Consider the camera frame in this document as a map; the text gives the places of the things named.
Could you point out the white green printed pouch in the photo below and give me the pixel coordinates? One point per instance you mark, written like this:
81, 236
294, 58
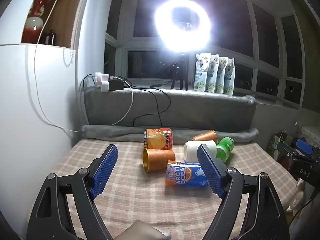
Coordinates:
230, 80
222, 78
213, 76
202, 72

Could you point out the black power adapter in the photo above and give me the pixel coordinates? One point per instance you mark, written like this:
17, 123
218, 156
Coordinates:
116, 85

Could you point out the dark bottle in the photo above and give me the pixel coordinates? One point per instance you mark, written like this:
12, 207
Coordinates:
45, 38
52, 37

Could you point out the orange fruit print cup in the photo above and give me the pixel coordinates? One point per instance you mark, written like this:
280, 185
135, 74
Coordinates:
158, 138

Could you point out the green plastic bottle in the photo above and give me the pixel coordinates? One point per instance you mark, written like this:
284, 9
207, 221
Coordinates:
225, 147

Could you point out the white cup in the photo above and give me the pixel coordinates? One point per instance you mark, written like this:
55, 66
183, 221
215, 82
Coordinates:
193, 151

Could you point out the black tripod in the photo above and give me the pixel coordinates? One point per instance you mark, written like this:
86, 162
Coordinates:
178, 72

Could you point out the wooden shelf niche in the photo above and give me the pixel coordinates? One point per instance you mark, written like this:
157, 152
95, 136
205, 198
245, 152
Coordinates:
65, 12

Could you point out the beige plush toy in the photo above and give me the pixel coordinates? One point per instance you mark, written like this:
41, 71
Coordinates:
297, 195

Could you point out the large gold cup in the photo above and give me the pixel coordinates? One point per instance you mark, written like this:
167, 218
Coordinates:
157, 158

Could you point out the plaid blanket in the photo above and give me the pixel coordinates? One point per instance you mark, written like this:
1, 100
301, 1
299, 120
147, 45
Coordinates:
140, 197

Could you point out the white charger plug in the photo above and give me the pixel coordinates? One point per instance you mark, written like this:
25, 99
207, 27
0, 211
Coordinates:
105, 78
105, 86
97, 77

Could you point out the small copper cup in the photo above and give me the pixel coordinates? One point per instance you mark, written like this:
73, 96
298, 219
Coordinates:
205, 136

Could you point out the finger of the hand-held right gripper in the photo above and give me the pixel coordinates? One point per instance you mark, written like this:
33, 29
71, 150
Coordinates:
303, 146

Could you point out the blue and orange cup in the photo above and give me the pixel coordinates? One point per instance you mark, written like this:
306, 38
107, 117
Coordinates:
186, 175

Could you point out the green paper bag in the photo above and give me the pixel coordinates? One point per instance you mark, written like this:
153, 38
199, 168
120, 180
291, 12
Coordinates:
276, 146

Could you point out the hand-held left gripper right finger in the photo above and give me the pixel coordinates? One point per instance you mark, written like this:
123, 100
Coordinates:
210, 172

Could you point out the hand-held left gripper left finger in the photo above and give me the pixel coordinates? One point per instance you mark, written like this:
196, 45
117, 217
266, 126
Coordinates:
106, 170

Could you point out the window frame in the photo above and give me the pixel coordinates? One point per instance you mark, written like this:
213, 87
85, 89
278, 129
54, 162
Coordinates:
252, 62

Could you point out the red and white vase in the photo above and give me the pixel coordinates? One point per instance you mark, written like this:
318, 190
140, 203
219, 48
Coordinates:
33, 25

